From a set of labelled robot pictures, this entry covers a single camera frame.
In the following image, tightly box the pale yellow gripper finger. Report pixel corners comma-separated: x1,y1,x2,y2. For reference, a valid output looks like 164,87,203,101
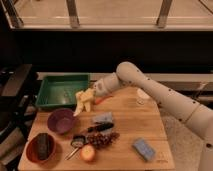
85,88,95,100

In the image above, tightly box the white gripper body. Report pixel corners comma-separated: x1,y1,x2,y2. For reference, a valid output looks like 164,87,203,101
93,73,121,97

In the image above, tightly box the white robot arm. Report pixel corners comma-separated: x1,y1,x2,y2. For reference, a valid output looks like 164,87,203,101
92,61,213,171

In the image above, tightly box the purple bowl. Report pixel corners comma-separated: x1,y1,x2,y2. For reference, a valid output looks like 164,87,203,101
47,108,75,134

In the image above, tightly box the orange carrot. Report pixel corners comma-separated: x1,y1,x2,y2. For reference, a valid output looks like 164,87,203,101
94,95,113,105

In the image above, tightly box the green plastic tray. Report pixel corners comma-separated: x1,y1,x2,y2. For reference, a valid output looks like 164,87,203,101
36,74,90,110

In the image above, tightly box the dark red grapes bunch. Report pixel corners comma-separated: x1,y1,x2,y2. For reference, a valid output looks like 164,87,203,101
87,132,120,149

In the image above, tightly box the metal measuring scoop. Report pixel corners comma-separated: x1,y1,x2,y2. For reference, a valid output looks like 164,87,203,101
65,135,86,160

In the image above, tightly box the orange apple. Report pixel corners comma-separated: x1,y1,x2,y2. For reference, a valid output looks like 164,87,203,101
80,145,96,162

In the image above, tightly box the dark rectangular block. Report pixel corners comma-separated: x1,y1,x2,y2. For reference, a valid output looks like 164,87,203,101
37,133,50,160

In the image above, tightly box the blue sponge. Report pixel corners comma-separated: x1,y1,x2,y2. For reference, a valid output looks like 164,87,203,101
133,138,155,161

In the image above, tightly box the dark chair at left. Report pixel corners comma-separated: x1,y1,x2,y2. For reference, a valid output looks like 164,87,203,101
0,64,38,144

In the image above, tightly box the black handled knife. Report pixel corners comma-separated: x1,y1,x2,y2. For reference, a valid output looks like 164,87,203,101
87,123,114,133

